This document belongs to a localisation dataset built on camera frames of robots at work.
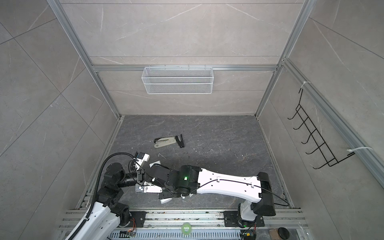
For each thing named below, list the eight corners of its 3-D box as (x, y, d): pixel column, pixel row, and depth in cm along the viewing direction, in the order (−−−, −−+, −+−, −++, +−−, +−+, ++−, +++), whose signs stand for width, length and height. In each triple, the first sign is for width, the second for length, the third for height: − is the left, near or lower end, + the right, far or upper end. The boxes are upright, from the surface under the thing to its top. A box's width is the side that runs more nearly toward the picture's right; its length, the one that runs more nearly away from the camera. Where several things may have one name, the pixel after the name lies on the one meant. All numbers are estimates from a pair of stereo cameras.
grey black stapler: (154, 148, 103) (153, 145, 101) (156, 137, 109) (155, 134, 107) (184, 148, 103) (183, 145, 101) (184, 137, 109) (184, 134, 107)
